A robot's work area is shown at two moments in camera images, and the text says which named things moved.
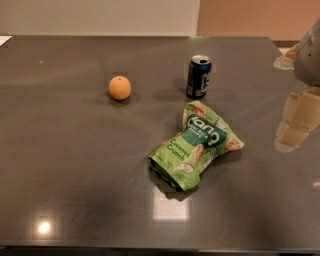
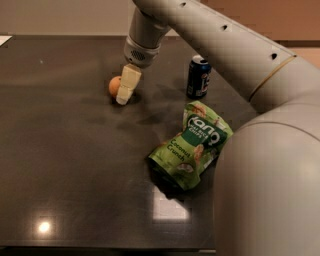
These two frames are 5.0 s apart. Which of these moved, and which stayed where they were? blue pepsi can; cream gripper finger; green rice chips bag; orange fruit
Moved: cream gripper finger
Stayed: blue pepsi can; green rice chips bag; orange fruit
